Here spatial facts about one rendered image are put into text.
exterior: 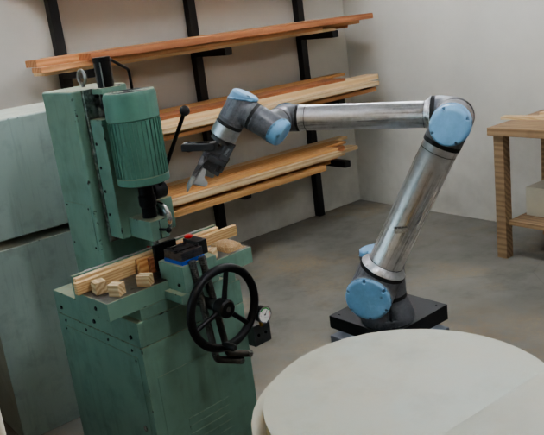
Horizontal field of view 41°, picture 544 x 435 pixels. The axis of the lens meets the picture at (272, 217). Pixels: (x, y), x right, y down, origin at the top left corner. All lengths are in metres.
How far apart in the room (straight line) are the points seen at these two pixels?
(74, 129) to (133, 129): 0.28
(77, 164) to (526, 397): 2.47
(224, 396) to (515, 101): 3.37
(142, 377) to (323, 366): 2.15
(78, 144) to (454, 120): 1.26
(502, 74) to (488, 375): 5.08
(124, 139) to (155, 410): 0.90
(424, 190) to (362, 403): 1.92
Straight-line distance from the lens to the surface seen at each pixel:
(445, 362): 0.35
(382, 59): 6.06
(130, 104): 2.39
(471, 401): 0.32
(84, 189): 2.65
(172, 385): 2.53
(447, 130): 2.17
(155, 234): 2.50
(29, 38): 4.82
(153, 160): 2.42
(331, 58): 6.20
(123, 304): 2.34
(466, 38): 5.54
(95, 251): 2.72
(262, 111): 2.33
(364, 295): 2.35
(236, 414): 2.77
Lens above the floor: 1.70
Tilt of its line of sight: 16 degrees down
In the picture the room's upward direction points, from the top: 7 degrees counter-clockwise
